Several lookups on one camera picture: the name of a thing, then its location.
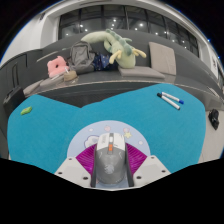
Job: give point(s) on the white marker with black cap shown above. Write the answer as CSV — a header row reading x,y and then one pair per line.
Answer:
x,y
169,102

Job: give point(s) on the small beige pouch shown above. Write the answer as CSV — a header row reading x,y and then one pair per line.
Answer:
x,y
70,76

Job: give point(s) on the pink plush cushion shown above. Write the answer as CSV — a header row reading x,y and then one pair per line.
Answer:
x,y
56,66

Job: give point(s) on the green dragon plush toy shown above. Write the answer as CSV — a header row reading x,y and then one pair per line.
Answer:
x,y
126,55

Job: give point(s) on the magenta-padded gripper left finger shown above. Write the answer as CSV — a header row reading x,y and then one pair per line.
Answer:
x,y
73,168

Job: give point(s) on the grey upholstered bench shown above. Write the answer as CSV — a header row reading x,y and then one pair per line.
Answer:
x,y
56,46

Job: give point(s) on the grey flat seat cushion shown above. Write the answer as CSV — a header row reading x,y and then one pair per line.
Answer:
x,y
52,81
141,72
32,87

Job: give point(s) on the grey and white computer mouse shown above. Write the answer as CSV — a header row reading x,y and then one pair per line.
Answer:
x,y
110,160

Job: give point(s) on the grey upright back cushion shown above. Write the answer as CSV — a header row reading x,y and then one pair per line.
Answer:
x,y
162,58

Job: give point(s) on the dark glass window wall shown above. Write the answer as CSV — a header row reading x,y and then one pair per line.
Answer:
x,y
133,20

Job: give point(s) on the dark blue patterned bag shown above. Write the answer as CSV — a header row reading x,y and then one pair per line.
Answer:
x,y
101,62

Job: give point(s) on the black bag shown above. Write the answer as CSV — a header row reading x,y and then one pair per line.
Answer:
x,y
213,119

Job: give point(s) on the grey backpack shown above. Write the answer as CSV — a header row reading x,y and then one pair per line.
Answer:
x,y
81,56

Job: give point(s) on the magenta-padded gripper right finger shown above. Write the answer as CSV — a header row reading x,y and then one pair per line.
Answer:
x,y
150,168

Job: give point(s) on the black suitcase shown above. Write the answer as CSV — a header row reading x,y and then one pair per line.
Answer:
x,y
13,98

